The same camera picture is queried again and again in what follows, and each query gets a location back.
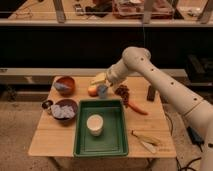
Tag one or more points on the black foot pedal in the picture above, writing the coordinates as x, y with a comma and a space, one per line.
195, 138

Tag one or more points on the blue grey cup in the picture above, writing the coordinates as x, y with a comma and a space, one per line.
102, 91

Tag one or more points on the clear container on shelf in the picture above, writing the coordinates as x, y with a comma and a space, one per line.
135, 9

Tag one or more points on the green plastic tray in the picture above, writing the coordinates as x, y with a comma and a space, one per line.
112, 141

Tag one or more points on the dark bowl with cloth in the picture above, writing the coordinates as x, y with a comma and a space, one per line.
64, 111

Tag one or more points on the orange carrot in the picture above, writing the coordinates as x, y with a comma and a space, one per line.
136, 109

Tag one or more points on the black rectangular eraser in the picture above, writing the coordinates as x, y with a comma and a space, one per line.
151, 93

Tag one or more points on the dark grape bunch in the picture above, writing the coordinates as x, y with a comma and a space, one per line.
123, 92

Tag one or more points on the red yellow apple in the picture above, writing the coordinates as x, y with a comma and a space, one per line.
92, 90

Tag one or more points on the white paper cup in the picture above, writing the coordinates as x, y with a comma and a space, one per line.
95, 124

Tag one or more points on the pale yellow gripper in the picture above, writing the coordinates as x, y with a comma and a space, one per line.
99, 79

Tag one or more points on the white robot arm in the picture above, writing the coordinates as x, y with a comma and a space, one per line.
194, 108

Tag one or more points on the red bowl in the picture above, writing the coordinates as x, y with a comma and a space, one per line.
65, 85

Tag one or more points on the small metal cup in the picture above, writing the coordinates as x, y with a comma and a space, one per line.
46, 105

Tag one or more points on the wooden table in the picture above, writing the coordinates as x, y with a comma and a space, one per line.
54, 138

